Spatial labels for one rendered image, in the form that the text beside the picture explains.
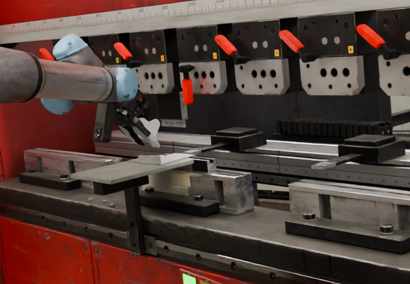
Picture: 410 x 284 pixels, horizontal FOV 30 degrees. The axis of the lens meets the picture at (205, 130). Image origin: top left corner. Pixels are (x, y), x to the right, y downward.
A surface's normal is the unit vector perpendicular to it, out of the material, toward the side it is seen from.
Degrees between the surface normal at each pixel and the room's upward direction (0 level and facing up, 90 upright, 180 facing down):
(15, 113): 90
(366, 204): 90
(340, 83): 90
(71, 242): 90
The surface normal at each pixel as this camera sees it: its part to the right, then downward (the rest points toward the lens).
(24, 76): 0.77, 0.07
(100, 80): 0.91, -0.12
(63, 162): -0.74, 0.16
